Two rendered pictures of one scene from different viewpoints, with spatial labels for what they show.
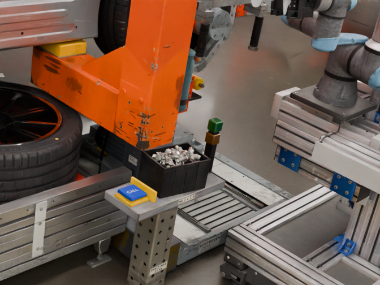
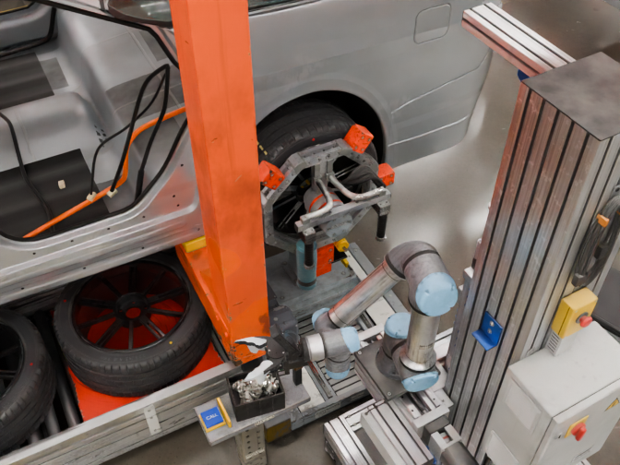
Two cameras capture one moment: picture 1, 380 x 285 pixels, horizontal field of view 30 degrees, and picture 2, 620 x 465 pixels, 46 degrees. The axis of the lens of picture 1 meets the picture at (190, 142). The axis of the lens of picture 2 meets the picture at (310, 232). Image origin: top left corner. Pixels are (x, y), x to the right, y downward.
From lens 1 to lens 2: 1.75 m
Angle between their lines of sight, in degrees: 28
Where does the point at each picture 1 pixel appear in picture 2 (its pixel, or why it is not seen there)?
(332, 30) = (335, 368)
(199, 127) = (391, 230)
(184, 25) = (254, 284)
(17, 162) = (130, 371)
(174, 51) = (248, 303)
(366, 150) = (404, 433)
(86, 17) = not seen: hidden behind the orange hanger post
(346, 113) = (392, 393)
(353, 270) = not seen: outside the picture
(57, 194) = (163, 398)
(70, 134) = (184, 336)
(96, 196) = (206, 388)
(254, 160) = not seen: hidden behind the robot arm
